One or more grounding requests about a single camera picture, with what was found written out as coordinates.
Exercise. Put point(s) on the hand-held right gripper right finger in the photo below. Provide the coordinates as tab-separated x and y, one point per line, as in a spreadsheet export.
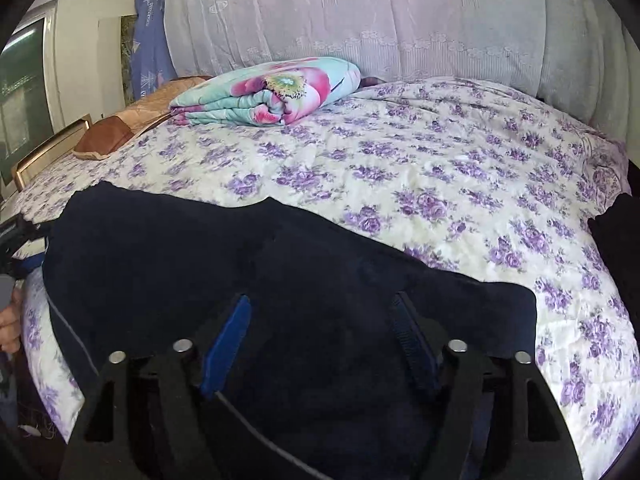
412	340

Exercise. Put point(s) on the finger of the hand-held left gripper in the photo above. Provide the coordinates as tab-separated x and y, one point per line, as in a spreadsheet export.
37	231
30	266

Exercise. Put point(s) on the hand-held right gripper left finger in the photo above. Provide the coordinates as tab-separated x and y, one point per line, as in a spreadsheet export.
227	345

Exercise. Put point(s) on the navy pants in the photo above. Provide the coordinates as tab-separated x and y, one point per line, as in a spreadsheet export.
250	285

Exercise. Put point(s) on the person's left hand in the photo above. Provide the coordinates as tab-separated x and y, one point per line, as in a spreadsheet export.
11	325

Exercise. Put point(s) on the brown pillow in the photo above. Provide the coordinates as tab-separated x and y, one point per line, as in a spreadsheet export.
115	130

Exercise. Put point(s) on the white framed window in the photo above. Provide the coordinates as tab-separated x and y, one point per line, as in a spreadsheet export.
25	95

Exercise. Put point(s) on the purple floral bedspread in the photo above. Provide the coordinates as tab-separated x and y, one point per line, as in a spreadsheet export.
425	170

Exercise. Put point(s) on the dark green marbled panel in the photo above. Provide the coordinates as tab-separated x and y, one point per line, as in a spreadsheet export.
128	60

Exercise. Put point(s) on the blue printed cloth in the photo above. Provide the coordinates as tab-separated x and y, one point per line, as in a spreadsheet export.
150	45

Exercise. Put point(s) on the black garment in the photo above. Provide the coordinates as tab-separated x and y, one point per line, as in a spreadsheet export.
617	250

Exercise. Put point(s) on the folded teal floral quilt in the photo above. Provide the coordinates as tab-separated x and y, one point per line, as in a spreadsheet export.
270	90

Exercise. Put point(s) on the white lace cover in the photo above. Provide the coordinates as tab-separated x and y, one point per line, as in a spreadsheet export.
375	10

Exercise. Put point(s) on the gold bed frame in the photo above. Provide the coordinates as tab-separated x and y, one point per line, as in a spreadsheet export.
45	152

